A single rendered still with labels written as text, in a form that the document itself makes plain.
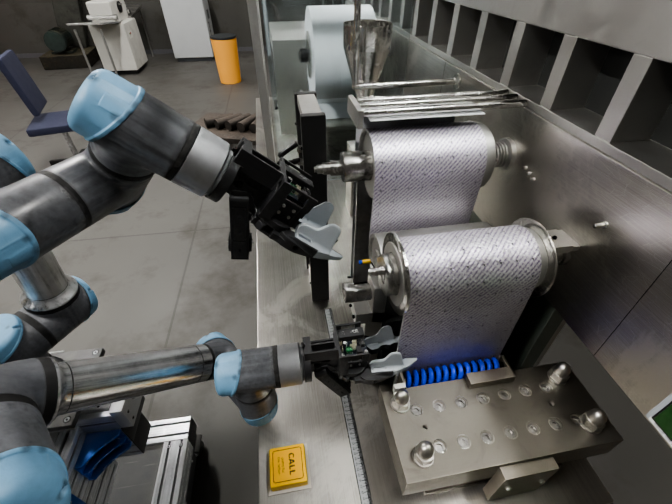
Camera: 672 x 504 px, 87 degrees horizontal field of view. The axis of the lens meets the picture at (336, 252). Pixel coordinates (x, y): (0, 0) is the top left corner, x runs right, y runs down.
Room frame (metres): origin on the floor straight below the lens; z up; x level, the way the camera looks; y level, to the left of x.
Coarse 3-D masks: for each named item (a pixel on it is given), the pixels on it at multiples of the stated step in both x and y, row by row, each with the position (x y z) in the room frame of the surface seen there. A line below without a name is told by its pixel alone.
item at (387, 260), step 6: (378, 258) 0.48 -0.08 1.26; (384, 258) 0.46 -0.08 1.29; (390, 258) 0.46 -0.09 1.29; (378, 264) 0.48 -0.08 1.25; (384, 264) 0.45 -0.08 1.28; (390, 264) 0.44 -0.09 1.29; (396, 264) 0.44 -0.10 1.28; (390, 270) 0.43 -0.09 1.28; (396, 270) 0.43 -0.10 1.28; (378, 276) 0.47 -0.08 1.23; (384, 276) 0.45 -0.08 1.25; (390, 276) 0.43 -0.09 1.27; (396, 276) 0.43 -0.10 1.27; (384, 282) 0.45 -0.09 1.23; (390, 282) 0.42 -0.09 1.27; (396, 282) 0.42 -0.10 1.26; (384, 288) 0.44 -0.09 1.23; (390, 288) 0.42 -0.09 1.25; (396, 288) 0.42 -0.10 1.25; (384, 294) 0.43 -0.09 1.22; (390, 294) 0.42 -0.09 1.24; (396, 294) 0.43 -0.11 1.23
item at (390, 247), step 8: (536, 240) 0.48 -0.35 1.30; (392, 248) 0.47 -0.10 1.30; (544, 248) 0.47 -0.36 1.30; (544, 256) 0.46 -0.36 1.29; (400, 264) 0.43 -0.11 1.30; (544, 264) 0.45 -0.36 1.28; (400, 272) 0.42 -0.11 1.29; (544, 272) 0.45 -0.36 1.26; (400, 280) 0.42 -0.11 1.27; (400, 288) 0.41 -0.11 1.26; (392, 296) 0.44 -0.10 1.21; (400, 296) 0.41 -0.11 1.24; (400, 304) 0.41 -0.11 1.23
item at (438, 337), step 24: (456, 312) 0.41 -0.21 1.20; (480, 312) 0.42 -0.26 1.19; (504, 312) 0.43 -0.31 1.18; (408, 336) 0.40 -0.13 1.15; (432, 336) 0.41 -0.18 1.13; (456, 336) 0.42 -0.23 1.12; (480, 336) 0.43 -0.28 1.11; (504, 336) 0.43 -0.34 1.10; (432, 360) 0.41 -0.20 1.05; (456, 360) 0.42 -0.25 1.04
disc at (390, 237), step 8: (392, 232) 0.49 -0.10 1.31; (384, 240) 0.52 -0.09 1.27; (392, 240) 0.48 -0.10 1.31; (384, 248) 0.52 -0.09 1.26; (400, 248) 0.44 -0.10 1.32; (400, 256) 0.44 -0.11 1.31; (408, 272) 0.41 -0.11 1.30; (408, 280) 0.40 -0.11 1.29; (408, 288) 0.39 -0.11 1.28; (408, 296) 0.39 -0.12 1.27; (392, 304) 0.44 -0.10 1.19; (408, 304) 0.39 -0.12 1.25; (400, 312) 0.40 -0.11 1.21
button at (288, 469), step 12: (300, 444) 0.30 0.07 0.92; (276, 456) 0.28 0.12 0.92; (288, 456) 0.28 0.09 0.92; (300, 456) 0.28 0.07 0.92; (276, 468) 0.25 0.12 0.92; (288, 468) 0.25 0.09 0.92; (300, 468) 0.25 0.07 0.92; (276, 480) 0.23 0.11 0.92; (288, 480) 0.23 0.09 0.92; (300, 480) 0.23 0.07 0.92
